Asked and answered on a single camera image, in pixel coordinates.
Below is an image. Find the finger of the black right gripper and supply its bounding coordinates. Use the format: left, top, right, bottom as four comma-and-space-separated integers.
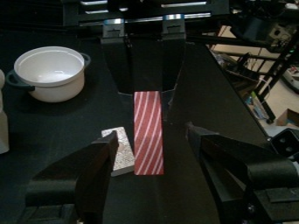
160, 13, 187, 92
99, 18, 136, 95

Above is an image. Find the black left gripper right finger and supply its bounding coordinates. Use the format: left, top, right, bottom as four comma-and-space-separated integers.
186, 122, 299, 224

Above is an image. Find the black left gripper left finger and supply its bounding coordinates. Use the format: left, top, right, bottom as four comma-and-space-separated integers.
16, 130, 120, 224

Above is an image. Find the red white-striped toy salmon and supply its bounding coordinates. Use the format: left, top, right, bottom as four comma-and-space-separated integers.
133, 90, 164, 176

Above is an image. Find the grey speckled toy block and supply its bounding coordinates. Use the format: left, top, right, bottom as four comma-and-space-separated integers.
100, 126, 136, 178

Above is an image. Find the brown cardboard box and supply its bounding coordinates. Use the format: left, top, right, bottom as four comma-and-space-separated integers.
275, 108, 299, 127

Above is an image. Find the black gear with grey box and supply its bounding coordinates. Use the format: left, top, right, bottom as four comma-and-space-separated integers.
230, 0, 299, 53

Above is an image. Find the black bracket with holes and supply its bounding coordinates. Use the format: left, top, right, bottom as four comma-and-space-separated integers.
267, 128, 299, 161

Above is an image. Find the white pot with dark handles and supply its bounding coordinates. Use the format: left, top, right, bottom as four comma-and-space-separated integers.
4, 45, 92, 103

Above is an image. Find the black metal stand frame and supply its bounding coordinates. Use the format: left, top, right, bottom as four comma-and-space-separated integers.
211, 38, 299, 124

